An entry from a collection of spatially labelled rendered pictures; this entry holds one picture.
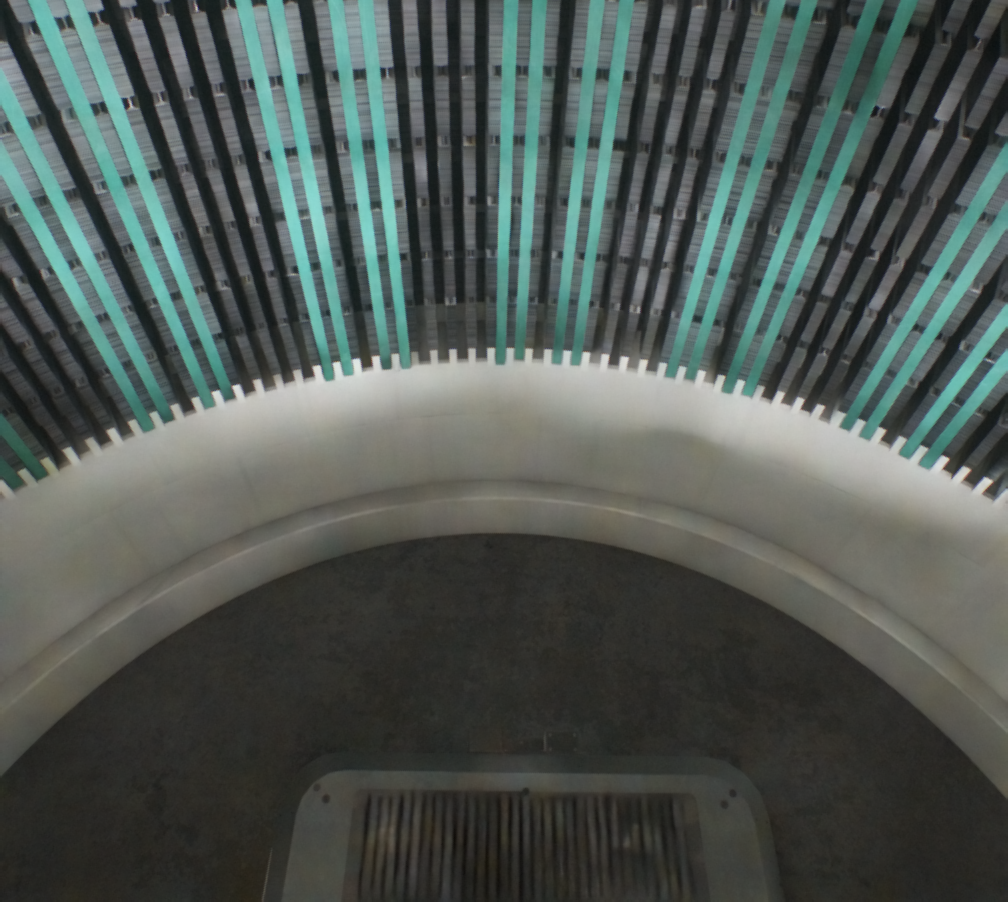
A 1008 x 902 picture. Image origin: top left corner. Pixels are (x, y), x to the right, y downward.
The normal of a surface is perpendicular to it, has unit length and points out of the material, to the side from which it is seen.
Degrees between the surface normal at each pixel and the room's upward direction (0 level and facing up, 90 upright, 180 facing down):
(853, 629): 90
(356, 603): 0
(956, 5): 90
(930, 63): 90
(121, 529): 90
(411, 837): 0
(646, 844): 0
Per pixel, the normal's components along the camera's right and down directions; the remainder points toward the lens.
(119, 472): 0.57, 0.63
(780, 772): 0.03, -0.65
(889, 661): -0.71, 0.53
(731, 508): -0.41, 0.69
